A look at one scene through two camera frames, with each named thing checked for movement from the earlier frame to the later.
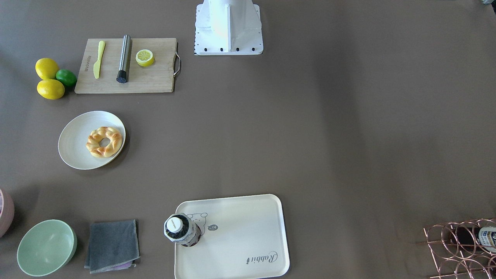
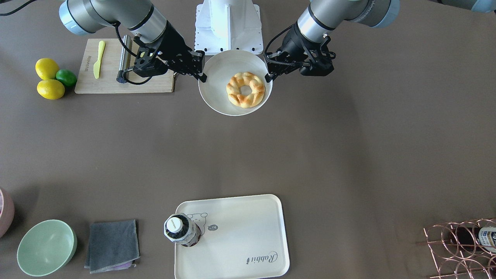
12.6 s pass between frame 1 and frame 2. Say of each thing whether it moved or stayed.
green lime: stayed
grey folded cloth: stayed
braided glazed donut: moved
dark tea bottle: stayed
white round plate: moved
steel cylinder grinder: stayed
